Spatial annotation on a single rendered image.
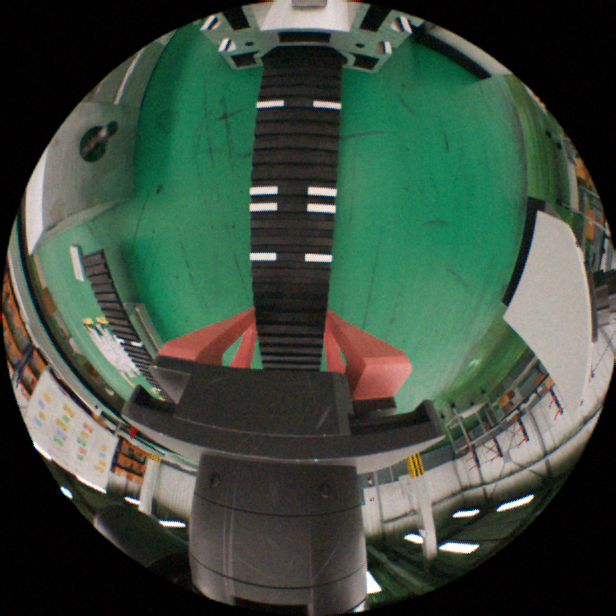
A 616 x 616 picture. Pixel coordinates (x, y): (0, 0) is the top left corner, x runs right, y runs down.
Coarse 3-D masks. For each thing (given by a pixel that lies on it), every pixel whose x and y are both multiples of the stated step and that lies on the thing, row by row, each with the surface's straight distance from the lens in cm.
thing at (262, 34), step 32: (288, 0) 19; (320, 0) 17; (224, 32) 14; (256, 32) 14; (288, 32) 16; (320, 32) 16; (352, 32) 14; (384, 32) 14; (256, 64) 17; (352, 64) 17
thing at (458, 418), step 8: (488, 400) 436; (472, 408) 405; (440, 416) 427; (456, 416) 385; (464, 416) 438; (496, 416) 432; (448, 424) 424; (456, 424) 413; (448, 432) 423; (464, 432) 378; (488, 432) 406; (496, 432) 430; (480, 440) 403
